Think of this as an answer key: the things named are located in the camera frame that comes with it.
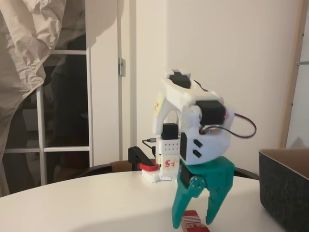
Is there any red striped wooden block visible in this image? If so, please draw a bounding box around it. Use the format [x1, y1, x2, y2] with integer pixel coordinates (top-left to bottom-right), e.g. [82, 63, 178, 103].
[180, 210, 210, 232]

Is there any dark grey felt bin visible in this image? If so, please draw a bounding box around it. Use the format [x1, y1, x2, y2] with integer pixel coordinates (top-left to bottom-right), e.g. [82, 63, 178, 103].
[258, 148, 309, 232]

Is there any black and red clamp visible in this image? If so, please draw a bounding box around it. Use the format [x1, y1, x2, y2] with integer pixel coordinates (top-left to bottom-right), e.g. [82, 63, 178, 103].
[127, 146, 159, 173]

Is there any dark curved chair back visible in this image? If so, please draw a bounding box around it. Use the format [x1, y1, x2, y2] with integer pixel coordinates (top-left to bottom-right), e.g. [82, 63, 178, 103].
[77, 163, 260, 181]

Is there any wood framed frosted panel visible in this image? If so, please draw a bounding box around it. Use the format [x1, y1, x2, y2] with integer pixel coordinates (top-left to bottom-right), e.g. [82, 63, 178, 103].
[279, 0, 309, 149]

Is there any white glazed door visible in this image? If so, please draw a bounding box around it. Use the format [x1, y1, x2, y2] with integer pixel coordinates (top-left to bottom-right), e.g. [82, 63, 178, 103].
[0, 0, 121, 196]

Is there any metal door hinge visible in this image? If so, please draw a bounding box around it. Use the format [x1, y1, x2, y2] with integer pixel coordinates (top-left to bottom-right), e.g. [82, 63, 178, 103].
[117, 58, 126, 77]

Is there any beige crumpled curtain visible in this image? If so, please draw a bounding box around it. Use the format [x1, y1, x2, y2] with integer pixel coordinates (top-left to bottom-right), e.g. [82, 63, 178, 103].
[0, 0, 86, 198]

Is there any red white servo wire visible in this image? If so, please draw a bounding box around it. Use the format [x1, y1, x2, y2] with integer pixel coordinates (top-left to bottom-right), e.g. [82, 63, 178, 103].
[199, 112, 257, 140]

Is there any grey USB cable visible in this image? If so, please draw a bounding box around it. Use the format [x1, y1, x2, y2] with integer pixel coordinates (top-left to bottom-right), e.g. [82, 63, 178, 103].
[141, 138, 159, 152]

